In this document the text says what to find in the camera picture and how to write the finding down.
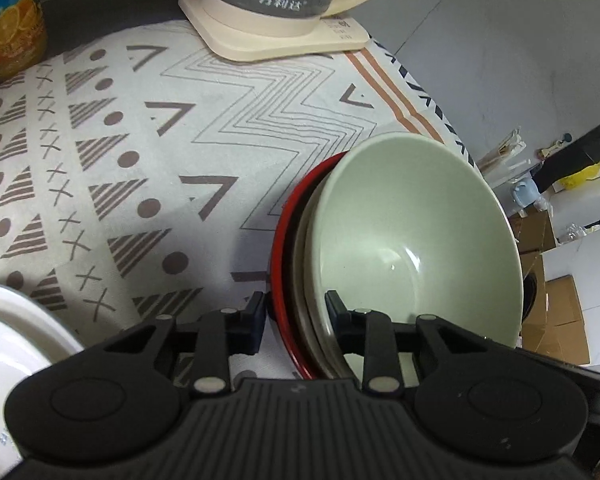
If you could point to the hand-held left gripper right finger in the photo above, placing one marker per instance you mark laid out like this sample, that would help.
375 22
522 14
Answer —
334 325

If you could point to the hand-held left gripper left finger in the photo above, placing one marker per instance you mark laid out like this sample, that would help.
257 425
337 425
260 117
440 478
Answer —
255 325

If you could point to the red bowl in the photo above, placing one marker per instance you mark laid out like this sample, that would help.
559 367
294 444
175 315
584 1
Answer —
280 270

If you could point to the pale green bowl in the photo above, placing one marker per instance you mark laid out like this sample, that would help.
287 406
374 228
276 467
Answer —
420 220

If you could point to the patterned white table mat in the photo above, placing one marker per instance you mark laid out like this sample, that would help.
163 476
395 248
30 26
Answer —
155 160

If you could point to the large cardboard box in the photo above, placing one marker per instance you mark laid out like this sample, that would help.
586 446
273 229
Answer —
555 320

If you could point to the pale blue plastic object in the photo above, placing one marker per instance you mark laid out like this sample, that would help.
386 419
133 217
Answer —
522 195

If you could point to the bundle of white paper strips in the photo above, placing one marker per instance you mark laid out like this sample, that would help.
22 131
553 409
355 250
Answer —
502 152

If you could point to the beige kettle base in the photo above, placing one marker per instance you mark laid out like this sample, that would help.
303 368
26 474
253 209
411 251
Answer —
260 40

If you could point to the yellow bag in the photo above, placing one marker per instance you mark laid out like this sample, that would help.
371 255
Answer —
582 176

